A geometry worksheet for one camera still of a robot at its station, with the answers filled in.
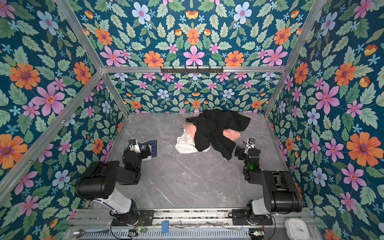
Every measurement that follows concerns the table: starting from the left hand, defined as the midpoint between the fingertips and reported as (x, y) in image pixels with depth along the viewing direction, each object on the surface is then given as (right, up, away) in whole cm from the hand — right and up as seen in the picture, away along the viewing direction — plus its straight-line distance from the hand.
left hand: (139, 140), depth 90 cm
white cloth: (+27, -3, +8) cm, 29 cm away
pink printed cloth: (+60, +3, +15) cm, 62 cm away
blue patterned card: (+5, -4, +11) cm, 13 cm away
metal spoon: (-19, -42, -21) cm, 51 cm away
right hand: (+66, -3, +2) cm, 66 cm away
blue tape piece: (+20, -41, -18) cm, 49 cm away
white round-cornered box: (+82, -39, -22) cm, 94 cm away
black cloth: (+44, +9, +16) cm, 48 cm away
